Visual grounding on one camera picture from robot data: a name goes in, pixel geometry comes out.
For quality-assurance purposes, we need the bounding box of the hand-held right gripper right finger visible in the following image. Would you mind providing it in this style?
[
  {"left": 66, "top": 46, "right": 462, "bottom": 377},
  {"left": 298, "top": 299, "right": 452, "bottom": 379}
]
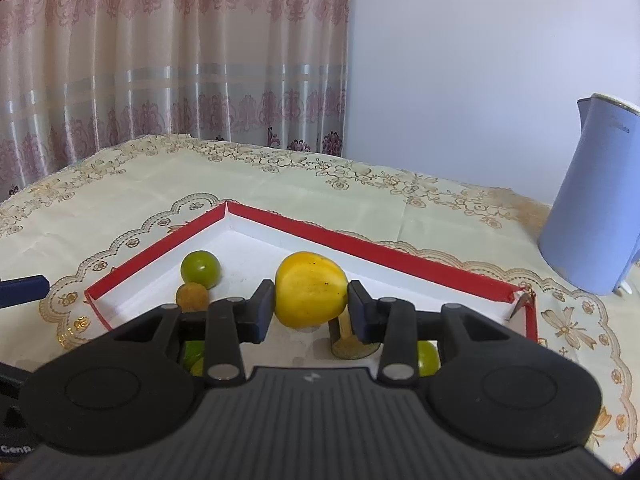
[{"left": 348, "top": 280, "right": 521, "bottom": 386}]

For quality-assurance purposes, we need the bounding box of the red cardboard box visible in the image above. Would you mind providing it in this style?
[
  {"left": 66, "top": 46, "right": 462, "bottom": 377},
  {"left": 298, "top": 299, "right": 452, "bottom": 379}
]
[{"left": 84, "top": 200, "right": 540, "bottom": 361}]

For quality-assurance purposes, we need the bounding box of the dark eggplant piece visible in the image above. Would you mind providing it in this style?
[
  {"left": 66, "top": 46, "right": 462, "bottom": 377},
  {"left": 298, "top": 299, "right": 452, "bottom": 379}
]
[{"left": 327, "top": 316, "right": 383, "bottom": 360}]

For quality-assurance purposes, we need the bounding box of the pink patterned curtain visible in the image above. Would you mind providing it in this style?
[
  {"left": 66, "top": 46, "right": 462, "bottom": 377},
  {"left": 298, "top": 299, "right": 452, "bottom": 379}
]
[{"left": 0, "top": 0, "right": 351, "bottom": 201}]

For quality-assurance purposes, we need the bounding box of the large yellow bell pepper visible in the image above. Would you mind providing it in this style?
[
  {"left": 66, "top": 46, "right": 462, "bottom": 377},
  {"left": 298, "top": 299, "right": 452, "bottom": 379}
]
[{"left": 274, "top": 252, "right": 349, "bottom": 331}]

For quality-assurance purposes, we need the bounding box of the small brown round fruit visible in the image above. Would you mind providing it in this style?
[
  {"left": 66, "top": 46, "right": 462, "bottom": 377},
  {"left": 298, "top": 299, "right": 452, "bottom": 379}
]
[{"left": 175, "top": 282, "right": 210, "bottom": 313}]

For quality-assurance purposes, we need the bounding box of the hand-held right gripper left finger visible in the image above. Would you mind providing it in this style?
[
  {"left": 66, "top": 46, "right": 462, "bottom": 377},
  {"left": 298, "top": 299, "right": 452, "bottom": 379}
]
[{"left": 107, "top": 280, "right": 276, "bottom": 387}]

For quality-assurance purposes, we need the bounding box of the blue electric kettle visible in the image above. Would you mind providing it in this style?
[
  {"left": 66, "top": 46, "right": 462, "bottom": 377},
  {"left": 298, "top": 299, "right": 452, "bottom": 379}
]
[{"left": 537, "top": 92, "right": 640, "bottom": 296}]

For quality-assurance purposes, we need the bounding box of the green cucumber piece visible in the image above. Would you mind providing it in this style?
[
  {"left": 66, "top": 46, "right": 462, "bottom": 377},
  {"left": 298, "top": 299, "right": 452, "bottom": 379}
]
[{"left": 180, "top": 340, "right": 207, "bottom": 377}]

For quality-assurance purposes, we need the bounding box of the green tomato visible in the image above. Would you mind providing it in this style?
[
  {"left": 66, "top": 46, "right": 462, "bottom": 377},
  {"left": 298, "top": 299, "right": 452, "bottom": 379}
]
[
  {"left": 417, "top": 340, "right": 442, "bottom": 378},
  {"left": 180, "top": 250, "right": 221, "bottom": 291}
]

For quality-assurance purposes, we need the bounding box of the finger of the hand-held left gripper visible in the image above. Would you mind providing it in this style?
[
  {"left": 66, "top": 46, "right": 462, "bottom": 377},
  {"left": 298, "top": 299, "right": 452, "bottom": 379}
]
[{"left": 0, "top": 275, "right": 49, "bottom": 309}]

